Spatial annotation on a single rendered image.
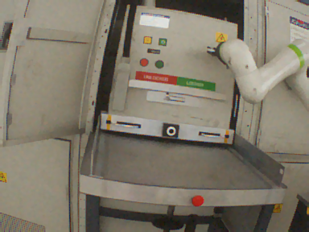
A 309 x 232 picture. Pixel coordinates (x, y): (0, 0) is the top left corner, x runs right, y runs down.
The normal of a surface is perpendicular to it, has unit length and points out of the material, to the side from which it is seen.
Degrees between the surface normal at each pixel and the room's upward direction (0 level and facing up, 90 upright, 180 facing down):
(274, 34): 90
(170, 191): 90
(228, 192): 90
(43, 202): 90
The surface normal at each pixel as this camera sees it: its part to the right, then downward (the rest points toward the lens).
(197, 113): 0.08, 0.12
